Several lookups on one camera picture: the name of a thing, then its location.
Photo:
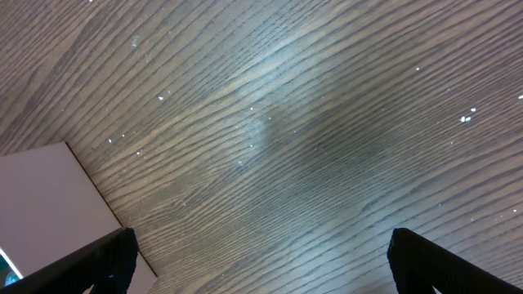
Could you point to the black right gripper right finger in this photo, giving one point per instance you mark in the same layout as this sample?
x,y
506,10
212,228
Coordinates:
x,y
421,266

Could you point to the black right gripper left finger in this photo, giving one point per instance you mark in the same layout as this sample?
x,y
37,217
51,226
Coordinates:
x,y
106,265

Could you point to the green white soap bar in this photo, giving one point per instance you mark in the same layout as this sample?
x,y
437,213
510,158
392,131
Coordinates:
x,y
7,275

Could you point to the white open cardboard box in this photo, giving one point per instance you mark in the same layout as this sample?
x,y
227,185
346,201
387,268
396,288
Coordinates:
x,y
50,208

